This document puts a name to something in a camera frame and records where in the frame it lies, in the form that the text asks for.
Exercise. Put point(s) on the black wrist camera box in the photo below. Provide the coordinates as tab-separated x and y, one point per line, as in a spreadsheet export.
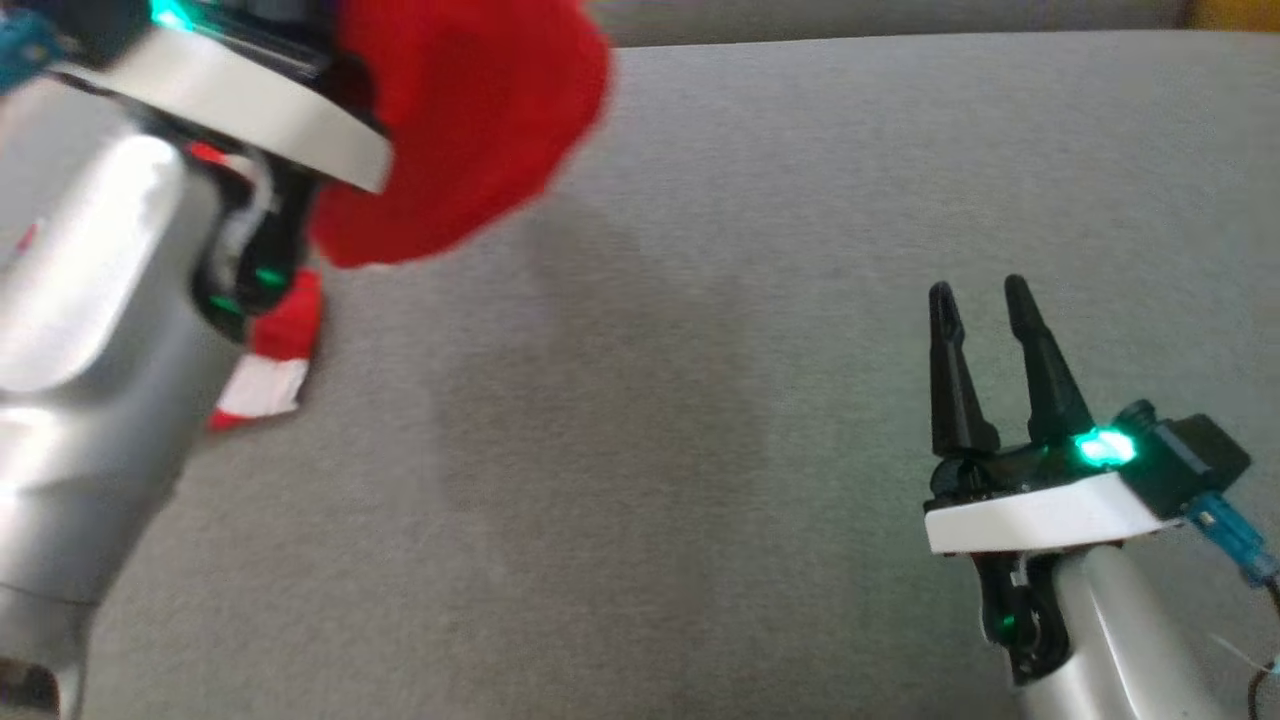
95	25
1190	460

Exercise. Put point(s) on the red basketball jersey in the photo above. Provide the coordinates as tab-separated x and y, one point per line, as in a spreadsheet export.
460	130

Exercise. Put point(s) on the yellow sofa cushion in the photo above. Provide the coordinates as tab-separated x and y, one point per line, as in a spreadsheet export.
1240	12

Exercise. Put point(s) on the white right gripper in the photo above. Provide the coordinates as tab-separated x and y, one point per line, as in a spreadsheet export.
1030	515

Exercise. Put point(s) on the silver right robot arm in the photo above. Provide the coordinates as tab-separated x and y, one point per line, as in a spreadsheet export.
1110	640

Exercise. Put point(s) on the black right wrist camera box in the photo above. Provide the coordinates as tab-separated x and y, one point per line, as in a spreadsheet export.
1190	460

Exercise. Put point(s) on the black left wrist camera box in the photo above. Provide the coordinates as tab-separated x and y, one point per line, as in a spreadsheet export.
95	25

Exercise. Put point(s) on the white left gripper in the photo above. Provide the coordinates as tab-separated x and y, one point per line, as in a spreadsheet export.
250	110

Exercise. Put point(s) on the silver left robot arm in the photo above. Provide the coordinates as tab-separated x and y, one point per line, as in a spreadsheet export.
90	300

